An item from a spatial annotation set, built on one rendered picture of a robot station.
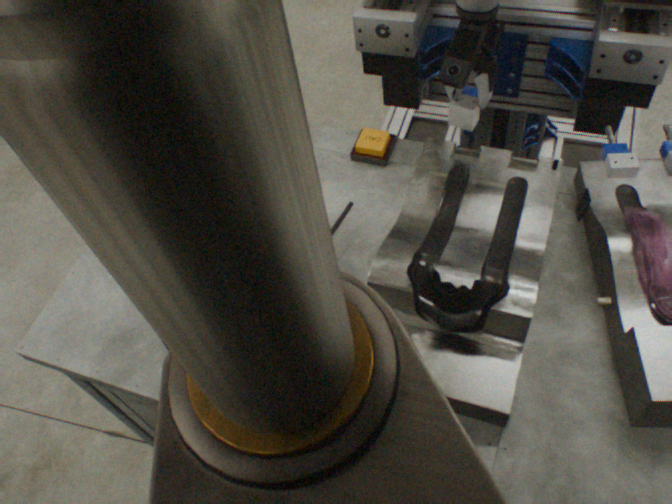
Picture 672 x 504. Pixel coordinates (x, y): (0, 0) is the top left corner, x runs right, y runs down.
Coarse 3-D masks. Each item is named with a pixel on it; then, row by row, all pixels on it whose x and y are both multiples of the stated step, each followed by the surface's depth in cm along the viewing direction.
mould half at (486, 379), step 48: (432, 144) 119; (432, 192) 112; (480, 192) 111; (528, 192) 109; (384, 240) 103; (480, 240) 104; (528, 240) 104; (384, 288) 98; (528, 288) 93; (432, 336) 98; (480, 336) 97; (480, 384) 93
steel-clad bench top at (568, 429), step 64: (320, 128) 138; (384, 192) 125; (576, 256) 111; (64, 320) 116; (128, 320) 114; (576, 320) 103; (128, 384) 107; (576, 384) 97; (512, 448) 93; (576, 448) 92; (640, 448) 90
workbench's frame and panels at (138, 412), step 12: (36, 360) 113; (72, 372) 111; (84, 384) 126; (96, 384) 125; (108, 384) 108; (96, 396) 132; (108, 396) 131; (120, 396) 128; (132, 396) 119; (144, 396) 106; (108, 408) 139; (120, 408) 138; (132, 408) 134; (144, 408) 129; (156, 408) 125; (120, 420) 147; (132, 420) 144; (144, 420) 141; (144, 432) 151
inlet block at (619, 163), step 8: (608, 128) 119; (608, 136) 118; (608, 144) 116; (616, 144) 116; (624, 144) 115; (608, 152) 115; (616, 152) 115; (624, 152) 114; (608, 160) 113; (616, 160) 112; (624, 160) 112; (632, 160) 111; (608, 168) 113; (616, 168) 111; (624, 168) 111; (632, 168) 111; (608, 176) 113; (616, 176) 113; (624, 176) 113; (632, 176) 113
